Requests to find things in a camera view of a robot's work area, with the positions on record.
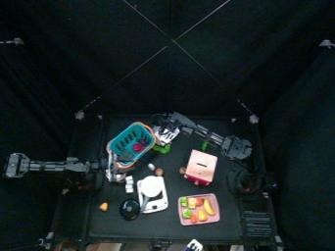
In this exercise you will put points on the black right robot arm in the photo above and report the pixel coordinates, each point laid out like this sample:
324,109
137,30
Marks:
209,135

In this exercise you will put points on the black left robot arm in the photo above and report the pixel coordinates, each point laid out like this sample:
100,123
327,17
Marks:
52,165

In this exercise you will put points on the green toy vegetable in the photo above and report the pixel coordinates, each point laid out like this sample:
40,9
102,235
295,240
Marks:
161,149

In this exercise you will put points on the teal basket orange rim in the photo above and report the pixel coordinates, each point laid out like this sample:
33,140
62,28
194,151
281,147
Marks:
124,143

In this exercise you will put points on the red toy in basket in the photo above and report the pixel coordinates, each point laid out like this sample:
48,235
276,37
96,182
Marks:
138,147

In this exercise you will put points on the grey white egg piece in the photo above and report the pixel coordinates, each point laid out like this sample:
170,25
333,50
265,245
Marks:
150,167

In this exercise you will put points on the brown eggshell cup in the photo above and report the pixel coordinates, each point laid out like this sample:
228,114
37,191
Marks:
158,172

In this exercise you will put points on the small green toy bottle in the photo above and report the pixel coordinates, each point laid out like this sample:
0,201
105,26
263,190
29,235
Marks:
204,145

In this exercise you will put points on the orange toy wedge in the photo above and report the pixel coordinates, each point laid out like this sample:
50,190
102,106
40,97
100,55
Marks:
102,206

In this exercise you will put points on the black pan lid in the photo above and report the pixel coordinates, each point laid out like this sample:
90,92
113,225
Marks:
129,209

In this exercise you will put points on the brown eggshell dome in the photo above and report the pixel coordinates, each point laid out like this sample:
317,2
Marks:
181,170

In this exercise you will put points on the white kitchen scale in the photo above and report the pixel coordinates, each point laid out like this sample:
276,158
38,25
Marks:
157,203

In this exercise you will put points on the pink toy toaster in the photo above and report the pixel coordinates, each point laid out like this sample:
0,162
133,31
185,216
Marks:
201,167

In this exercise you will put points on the green toy starfruit whole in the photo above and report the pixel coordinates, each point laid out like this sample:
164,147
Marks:
184,201

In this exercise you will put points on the pale yellow toy food piece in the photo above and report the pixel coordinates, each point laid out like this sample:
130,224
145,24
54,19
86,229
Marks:
190,202

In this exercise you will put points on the green toy starfruit slice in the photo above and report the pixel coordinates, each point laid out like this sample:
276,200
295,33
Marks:
186,213

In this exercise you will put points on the red orange toy fruit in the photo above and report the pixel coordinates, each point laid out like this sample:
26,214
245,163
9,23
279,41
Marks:
198,201

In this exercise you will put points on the orange toy carrot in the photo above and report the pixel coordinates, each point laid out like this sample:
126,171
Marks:
193,219

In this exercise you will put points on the yellow toy pepper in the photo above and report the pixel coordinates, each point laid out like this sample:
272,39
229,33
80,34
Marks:
201,215

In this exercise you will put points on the yellow toy banana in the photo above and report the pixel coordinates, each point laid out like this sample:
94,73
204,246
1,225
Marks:
209,207

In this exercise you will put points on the pink plastic tray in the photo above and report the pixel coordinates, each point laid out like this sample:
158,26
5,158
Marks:
213,219

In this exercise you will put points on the white blue box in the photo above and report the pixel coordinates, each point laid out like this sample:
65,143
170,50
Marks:
193,245

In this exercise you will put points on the black label plate white text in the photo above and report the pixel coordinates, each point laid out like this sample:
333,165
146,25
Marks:
256,222

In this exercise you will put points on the grey frame corner bracket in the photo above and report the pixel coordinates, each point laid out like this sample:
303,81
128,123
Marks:
14,41
325,43
253,118
80,114

